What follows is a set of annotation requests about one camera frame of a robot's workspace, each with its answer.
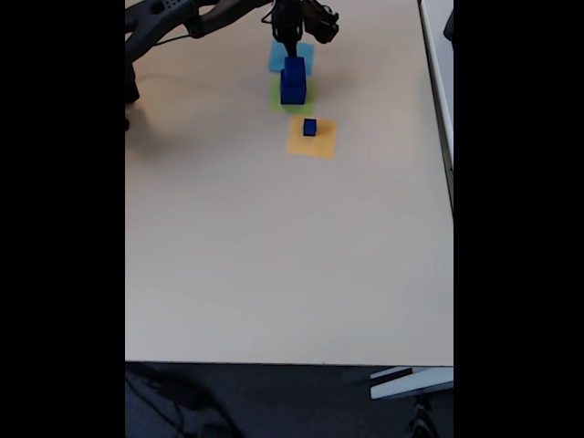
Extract medium blue cube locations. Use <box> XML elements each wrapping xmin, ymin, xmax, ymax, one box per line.
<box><xmin>283</xmin><ymin>56</ymin><xmax>306</xmax><ymax>89</ymax></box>

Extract large blue cube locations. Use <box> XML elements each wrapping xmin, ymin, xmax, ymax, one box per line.
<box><xmin>279</xmin><ymin>68</ymin><xmax>307</xmax><ymax>106</ymax></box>

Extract blue paper square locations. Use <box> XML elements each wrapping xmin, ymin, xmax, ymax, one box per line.
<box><xmin>267</xmin><ymin>38</ymin><xmax>316</xmax><ymax>77</ymax></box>

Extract green paper square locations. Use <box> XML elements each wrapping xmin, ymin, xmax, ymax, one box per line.
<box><xmin>266</xmin><ymin>75</ymin><xmax>318</xmax><ymax>115</ymax></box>

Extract orange paper square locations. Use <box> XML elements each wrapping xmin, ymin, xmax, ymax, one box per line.
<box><xmin>286</xmin><ymin>113</ymin><xmax>339</xmax><ymax>161</ymax></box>

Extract white neighbouring table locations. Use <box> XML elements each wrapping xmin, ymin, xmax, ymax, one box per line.
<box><xmin>417</xmin><ymin>0</ymin><xmax>454</xmax><ymax>215</ymax></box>

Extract white table foot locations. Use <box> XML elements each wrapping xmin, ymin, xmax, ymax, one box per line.
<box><xmin>369</xmin><ymin>366</ymin><xmax>454</xmax><ymax>401</ymax></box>

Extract black camera box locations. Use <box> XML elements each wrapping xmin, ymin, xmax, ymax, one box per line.
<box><xmin>301</xmin><ymin>2</ymin><xmax>340</xmax><ymax>46</ymax></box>

